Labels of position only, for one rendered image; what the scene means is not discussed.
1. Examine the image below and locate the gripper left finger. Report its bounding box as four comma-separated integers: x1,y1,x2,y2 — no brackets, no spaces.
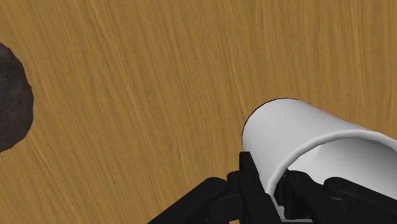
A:
147,151,282,224

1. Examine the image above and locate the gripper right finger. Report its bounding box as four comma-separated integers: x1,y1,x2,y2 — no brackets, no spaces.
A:
274,169,397,224

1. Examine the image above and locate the white cup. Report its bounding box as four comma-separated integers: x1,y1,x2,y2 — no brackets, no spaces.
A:
241,97,397,221

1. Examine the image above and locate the dark brown round object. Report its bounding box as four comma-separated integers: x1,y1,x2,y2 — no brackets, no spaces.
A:
0,42,34,153

